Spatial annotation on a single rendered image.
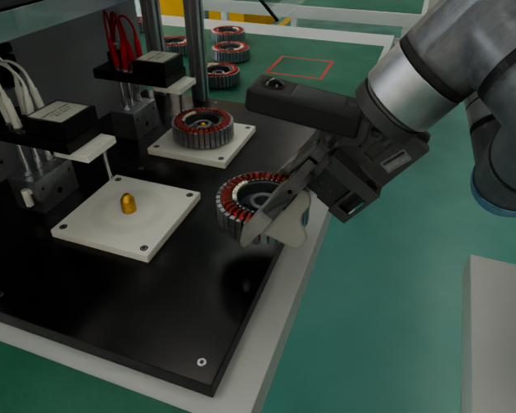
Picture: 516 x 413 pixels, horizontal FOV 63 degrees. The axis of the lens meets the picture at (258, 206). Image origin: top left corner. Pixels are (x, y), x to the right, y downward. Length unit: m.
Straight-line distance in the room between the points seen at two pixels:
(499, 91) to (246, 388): 0.34
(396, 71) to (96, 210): 0.45
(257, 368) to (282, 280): 0.13
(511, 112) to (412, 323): 1.24
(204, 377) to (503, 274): 0.40
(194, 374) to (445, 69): 0.35
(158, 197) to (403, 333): 1.05
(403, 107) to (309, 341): 1.12
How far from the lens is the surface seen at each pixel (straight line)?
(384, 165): 0.43
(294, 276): 0.56
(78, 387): 0.49
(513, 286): 0.63
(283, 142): 0.81
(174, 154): 0.76
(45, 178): 0.68
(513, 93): 0.35
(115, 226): 0.61
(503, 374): 0.53
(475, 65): 0.36
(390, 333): 1.50
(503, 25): 0.36
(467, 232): 1.99
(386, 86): 0.38
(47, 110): 0.62
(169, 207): 0.62
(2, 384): 0.53
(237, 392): 0.46
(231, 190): 0.51
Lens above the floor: 1.14
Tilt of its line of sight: 36 degrees down
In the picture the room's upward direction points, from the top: straight up
